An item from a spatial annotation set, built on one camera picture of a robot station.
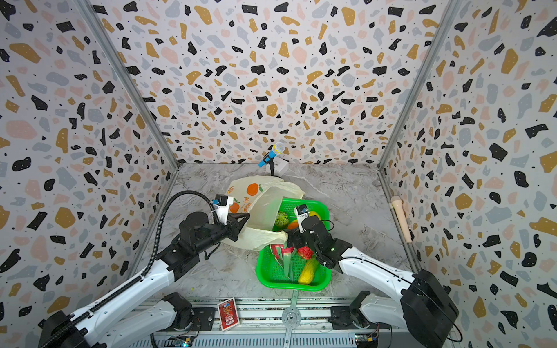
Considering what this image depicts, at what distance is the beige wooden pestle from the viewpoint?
0.99 metres

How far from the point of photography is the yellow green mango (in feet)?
2.66

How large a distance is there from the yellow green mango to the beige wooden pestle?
1.53 ft
